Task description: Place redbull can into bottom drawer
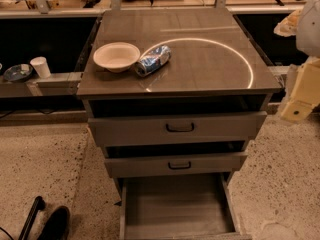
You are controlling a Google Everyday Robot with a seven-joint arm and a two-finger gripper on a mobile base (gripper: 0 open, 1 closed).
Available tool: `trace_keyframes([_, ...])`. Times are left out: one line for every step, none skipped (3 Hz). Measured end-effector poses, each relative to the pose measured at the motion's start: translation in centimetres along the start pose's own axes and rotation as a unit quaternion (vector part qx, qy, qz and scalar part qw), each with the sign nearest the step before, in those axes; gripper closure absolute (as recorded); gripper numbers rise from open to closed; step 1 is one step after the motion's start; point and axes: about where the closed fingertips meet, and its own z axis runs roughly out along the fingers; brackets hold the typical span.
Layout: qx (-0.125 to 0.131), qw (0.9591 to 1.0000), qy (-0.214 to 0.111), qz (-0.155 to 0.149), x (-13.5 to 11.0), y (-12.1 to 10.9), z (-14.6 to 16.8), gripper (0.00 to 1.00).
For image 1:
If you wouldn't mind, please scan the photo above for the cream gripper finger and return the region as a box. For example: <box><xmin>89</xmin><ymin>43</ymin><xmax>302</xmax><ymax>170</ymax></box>
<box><xmin>279</xmin><ymin>58</ymin><xmax>320</xmax><ymax>123</ymax></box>

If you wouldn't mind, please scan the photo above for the blue silver redbull can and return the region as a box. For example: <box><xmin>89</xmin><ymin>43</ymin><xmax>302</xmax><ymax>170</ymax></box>
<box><xmin>134</xmin><ymin>45</ymin><xmax>171</xmax><ymax>77</ymax></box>

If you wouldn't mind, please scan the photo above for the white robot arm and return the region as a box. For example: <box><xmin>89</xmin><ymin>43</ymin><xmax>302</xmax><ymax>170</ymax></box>
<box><xmin>274</xmin><ymin>0</ymin><xmax>320</xmax><ymax>122</ymax></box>

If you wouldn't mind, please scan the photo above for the top grey drawer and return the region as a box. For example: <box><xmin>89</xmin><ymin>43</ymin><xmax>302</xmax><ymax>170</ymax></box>
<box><xmin>88</xmin><ymin>112</ymin><xmax>267</xmax><ymax>147</ymax></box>

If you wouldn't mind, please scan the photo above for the middle grey drawer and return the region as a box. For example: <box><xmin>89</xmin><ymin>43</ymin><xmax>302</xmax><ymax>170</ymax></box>
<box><xmin>105</xmin><ymin>152</ymin><xmax>247</xmax><ymax>178</ymax></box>

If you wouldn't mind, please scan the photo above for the grey drawer cabinet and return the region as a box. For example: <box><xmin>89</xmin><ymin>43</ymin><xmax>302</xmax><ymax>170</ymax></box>
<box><xmin>76</xmin><ymin>7</ymin><xmax>284</xmax><ymax>240</ymax></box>

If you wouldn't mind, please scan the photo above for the bottom grey open drawer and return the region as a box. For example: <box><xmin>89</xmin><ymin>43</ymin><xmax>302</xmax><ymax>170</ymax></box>
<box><xmin>119</xmin><ymin>173</ymin><xmax>252</xmax><ymax>240</ymax></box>

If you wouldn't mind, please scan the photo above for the white paper bowl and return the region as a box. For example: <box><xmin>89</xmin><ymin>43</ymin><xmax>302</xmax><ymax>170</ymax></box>
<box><xmin>93</xmin><ymin>42</ymin><xmax>140</xmax><ymax>73</ymax></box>

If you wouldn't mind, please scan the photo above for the white paper cup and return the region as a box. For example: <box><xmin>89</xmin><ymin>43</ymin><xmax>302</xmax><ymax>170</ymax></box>
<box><xmin>30</xmin><ymin>56</ymin><xmax>51</xmax><ymax>78</ymax></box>

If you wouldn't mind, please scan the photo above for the black shoe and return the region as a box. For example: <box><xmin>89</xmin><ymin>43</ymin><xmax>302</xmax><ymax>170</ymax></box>
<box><xmin>37</xmin><ymin>206</ymin><xmax>70</xmax><ymax>240</ymax></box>

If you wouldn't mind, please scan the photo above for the black chair leg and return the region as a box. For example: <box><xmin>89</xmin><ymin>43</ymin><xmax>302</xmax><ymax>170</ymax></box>
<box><xmin>18</xmin><ymin>196</ymin><xmax>46</xmax><ymax>240</ymax></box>

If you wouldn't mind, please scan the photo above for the dark blue plate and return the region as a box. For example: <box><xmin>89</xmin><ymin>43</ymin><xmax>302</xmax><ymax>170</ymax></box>
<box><xmin>3</xmin><ymin>64</ymin><xmax>33</xmax><ymax>82</ymax></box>

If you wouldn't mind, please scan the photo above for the black middle drawer handle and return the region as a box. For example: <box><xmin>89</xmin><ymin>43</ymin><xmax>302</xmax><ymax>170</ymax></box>
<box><xmin>167</xmin><ymin>161</ymin><xmax>192</xmax><ymax>170</ymax></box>

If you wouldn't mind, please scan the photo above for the black drawer handle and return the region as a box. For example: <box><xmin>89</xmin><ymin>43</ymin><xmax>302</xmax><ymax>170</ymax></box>
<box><xmin>165</xmin><ymin>123</ymin><xmax>195</xmax><ymax>133</ymax></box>
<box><xmin>167</xmin><ymin>161</ymin><xmax>192</xmax><ymax>170</ymax></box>

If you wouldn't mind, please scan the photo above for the black top drawer handle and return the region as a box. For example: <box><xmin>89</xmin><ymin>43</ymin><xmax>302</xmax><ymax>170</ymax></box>
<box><xmin>165</xmin><ymin>123</ymin><xmax>195</xmax><ymax>133</ymax></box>

